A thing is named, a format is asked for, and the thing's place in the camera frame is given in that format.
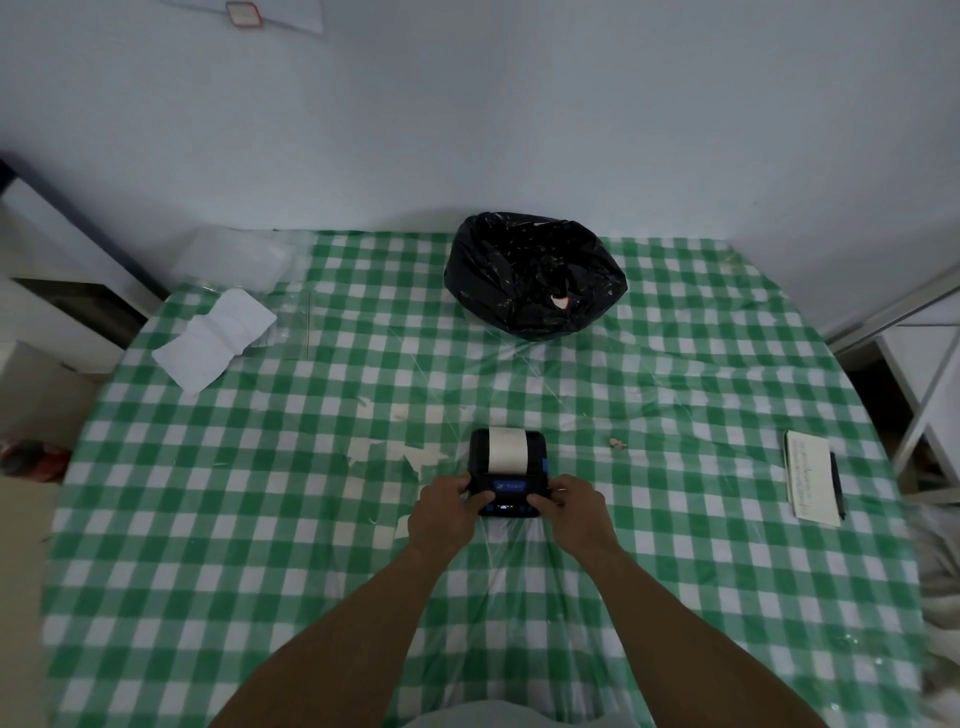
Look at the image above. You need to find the clear plastic container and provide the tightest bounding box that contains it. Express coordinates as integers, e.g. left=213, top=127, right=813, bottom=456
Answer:
left=174, top=228, right=297, bottom=295

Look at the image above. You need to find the white cabinet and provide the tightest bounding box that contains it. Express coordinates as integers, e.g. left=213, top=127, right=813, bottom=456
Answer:
left=0, top=153, right=170, bottom=376

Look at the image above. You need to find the person's right hand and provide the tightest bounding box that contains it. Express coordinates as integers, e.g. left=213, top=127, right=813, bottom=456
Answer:
left=535, top=474, right=617, bottom=559

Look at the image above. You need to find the person's right forearm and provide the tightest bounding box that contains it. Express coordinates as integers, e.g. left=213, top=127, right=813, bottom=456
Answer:
left=577, top=541, right=830, bottom=728

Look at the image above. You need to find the white notepad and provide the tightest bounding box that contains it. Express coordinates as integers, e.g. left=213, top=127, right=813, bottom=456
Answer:
left=784, top=430, right=843, bottom=528

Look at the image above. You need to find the person's left forearm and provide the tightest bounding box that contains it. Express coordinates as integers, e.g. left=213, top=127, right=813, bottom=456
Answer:
left=210, top=536, right=459, bottom=728

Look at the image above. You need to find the white metal shelf frame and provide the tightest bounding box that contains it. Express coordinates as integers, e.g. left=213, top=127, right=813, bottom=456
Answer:
left=825, top=266, right=960, bottom=496

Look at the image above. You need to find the green checkered tablecloth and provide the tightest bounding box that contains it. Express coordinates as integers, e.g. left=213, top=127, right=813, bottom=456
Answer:
left=41, top=228, right=927, bottom=728

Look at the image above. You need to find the white paper roll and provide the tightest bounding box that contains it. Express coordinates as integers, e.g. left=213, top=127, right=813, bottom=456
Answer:
left=487, top=427, right=530, bottom=477

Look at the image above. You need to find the white folded paper strip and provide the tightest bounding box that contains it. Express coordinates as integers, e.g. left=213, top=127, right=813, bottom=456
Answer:
left=152, top=289, right=278, bottom=396

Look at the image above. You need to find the black portable label printer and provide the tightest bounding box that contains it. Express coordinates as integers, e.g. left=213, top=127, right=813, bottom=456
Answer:
left=466, top=427, right=555, bottom=519

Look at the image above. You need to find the black plastic garbage bag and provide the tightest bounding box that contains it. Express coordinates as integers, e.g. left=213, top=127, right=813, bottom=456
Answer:
left=444, top=212, right=628, bottom=343

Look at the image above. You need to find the person's left hand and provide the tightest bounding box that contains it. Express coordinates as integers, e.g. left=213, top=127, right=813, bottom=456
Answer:
left=407, top=475, right=494, bottom=564

